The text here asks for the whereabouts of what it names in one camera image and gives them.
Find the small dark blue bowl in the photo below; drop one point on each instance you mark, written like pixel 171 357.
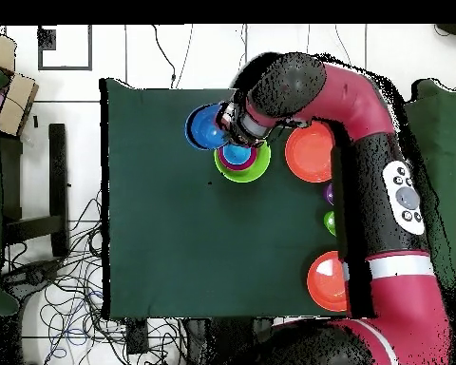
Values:
pixel 203 129

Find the small pink bowl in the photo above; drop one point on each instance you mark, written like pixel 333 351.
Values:
pixel 237 164

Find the large green bowl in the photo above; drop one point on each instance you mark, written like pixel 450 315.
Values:
pixel 243 175

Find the large orange bowl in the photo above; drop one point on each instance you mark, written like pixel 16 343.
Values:
pixel 325 283
pixel 307 152

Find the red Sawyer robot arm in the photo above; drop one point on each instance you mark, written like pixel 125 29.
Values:
pixel 364 106

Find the dark green table cloth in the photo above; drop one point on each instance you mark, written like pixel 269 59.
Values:
pixel 167 228

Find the purple cup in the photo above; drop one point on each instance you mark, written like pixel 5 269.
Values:
pixel 329 194

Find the green cup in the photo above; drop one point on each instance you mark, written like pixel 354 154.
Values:
pixel 330 222

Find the black power strip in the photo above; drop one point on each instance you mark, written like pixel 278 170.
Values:
pixel 136 336

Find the grey stand foot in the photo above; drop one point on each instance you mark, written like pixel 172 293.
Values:
pixel 30 275

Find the black chair frame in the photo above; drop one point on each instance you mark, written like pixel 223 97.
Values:
pixel 57 171

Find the black square floor frame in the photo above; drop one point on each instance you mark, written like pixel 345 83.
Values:
pixel 47 38

